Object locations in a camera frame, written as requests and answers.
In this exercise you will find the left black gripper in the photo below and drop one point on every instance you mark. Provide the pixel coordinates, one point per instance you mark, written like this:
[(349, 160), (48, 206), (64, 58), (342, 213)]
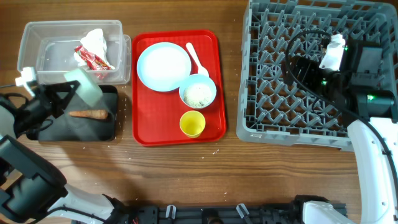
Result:
[(53, 101)]

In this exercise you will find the white napkin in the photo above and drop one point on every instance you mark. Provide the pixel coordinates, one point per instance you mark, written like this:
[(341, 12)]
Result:
[(93, 42)]

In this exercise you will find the light blue plate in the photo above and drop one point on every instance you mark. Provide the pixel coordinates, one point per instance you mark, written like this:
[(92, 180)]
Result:
[(163, 66)]

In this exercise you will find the red snack wrapper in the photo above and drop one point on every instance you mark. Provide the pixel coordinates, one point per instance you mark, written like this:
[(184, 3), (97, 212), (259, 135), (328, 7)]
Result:
[(93, 61)]

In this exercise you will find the clear plastic waste bin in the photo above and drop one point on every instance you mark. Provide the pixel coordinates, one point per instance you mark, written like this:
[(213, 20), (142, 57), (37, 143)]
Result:
[(49, 47)]

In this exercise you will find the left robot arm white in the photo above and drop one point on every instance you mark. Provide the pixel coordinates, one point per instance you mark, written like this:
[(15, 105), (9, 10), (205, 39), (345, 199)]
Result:
[(42, 190)]

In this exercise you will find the white rice pile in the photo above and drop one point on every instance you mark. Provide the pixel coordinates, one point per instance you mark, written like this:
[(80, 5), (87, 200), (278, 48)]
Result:
[(197, 95)]

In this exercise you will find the orange carrot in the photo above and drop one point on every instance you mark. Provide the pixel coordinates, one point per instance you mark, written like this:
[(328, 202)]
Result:
[(90, 114)]

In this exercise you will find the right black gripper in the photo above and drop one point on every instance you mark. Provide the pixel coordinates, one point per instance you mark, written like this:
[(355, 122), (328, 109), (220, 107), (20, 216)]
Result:
[(309, 67)]

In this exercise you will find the light blue rice bowl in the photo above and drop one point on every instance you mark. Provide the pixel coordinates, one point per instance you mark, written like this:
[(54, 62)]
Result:
[(198, 78)]

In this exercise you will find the white plastic spoon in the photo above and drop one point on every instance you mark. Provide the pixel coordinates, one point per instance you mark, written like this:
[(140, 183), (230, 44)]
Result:
[(201, 69)]

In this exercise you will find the yellow plastic cup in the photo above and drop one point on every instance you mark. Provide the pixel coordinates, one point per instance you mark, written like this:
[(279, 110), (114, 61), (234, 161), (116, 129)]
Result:
[(192, 123)]

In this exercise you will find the light green bowl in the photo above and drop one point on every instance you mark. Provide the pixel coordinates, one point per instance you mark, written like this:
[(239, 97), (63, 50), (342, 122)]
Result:
[(88, 90)]

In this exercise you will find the grey dishwasher rack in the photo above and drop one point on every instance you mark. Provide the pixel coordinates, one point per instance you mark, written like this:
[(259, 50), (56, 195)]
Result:
[(270, 111)]

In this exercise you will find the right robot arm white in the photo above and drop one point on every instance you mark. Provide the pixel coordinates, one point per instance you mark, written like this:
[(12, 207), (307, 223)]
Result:
[(369, 115)]

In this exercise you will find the black waste tray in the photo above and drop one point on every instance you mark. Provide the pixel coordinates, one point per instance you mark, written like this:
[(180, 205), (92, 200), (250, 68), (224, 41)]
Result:
[(68, 128)]

